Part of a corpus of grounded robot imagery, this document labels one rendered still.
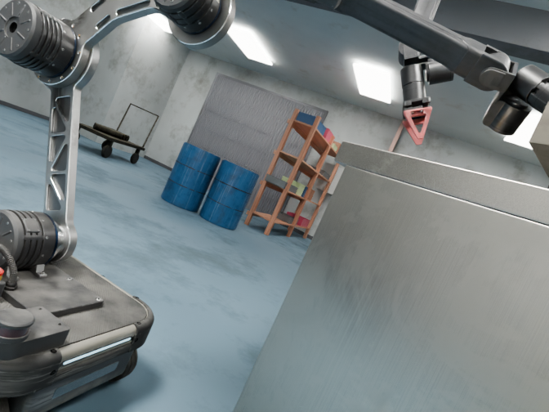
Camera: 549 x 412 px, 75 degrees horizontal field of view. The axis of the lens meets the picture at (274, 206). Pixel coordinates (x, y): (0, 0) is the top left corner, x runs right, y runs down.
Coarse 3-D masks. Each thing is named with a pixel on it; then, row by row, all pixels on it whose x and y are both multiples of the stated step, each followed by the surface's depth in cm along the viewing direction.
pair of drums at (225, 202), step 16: (176, 160) 470; (192, 160) 458; (208, 160) 464; (224, 160) 463; (176, 176) 462; (192, 176) 460; (208, 176) 473; (224, 176) 455; (240, 176) 452; (256, 176) 466; (176, 192) 460; (192, 192) 464; (208, 192) 472; (224, 192) 453; (240, 192) 457; (192, 208) 473; (208, 208) 459; (224, 208) 454; (240, 208) 466; (224, 224) 458
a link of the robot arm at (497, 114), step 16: (512, 64) 70; (480, 80) 68; (496, 80) 66; (512, 80) 66; (496, 96) 70; (496, 112) 72; (512, 112) 70; (528, 112) 69; (496, 128) 73; (512, 128) 72
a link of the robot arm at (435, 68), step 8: (408, 48) 93; (408, 56) 93; (416, 56) 93; (424, 56) 93; (408, 64) 96; (432, 64) 93; (440, 64) 92; (432, 72) 92; (440, 72) 92; (448, 72) 91; (432, 80) 93; (440, 80) 93; (448, 80) 93
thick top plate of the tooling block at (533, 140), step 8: (544, 112) 47; (544, 120) 47; (536, 128) 48; (544, 128) 47; (536, 136) 47; (544, 136) 47; (536, 144) 47; (544, 144) 46; (536, 152) 50; (544, 152) 49; (544, 160) 51; (544, 168) 54
